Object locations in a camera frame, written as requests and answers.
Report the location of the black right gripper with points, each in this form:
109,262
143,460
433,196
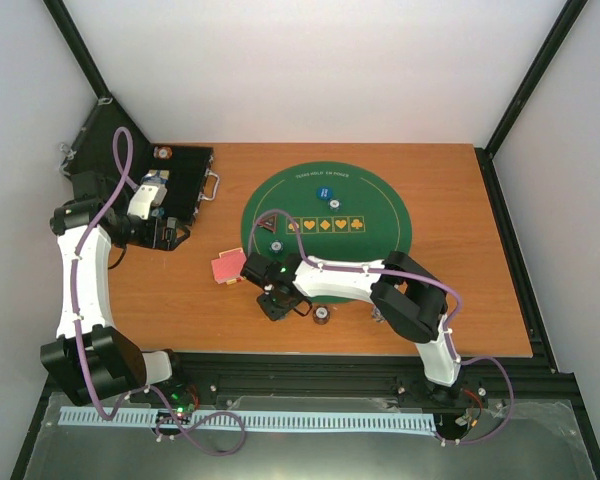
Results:
274,313

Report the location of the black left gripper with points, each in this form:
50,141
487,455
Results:
168,243

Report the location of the single blue poker chip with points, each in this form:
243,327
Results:
276,246

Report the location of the red playing card deck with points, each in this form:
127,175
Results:
227,267

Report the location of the triangular dealer button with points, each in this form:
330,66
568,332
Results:
268,222

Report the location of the dark red chip stack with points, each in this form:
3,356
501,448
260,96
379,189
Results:
321,315

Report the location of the single white blue chip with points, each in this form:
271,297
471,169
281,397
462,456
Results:
334,204

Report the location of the blue small blind button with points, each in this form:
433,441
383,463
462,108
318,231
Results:
324,193

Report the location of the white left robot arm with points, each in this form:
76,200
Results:
90,358

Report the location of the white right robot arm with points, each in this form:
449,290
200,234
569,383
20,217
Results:
410,299

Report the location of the blue card box in case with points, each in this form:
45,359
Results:
156,177

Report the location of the orange chip in case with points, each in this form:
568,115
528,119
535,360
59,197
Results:
162,152

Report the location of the round green poker mat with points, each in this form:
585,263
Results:
372,220

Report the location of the black poker case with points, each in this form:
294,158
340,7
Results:
92,151

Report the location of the white purple chip stack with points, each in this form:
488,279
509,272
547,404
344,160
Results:
377,315

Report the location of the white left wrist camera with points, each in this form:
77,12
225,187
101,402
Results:
147,197

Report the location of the light blue cable duct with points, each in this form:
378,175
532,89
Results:
257,421

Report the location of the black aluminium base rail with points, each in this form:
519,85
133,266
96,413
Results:
218,379

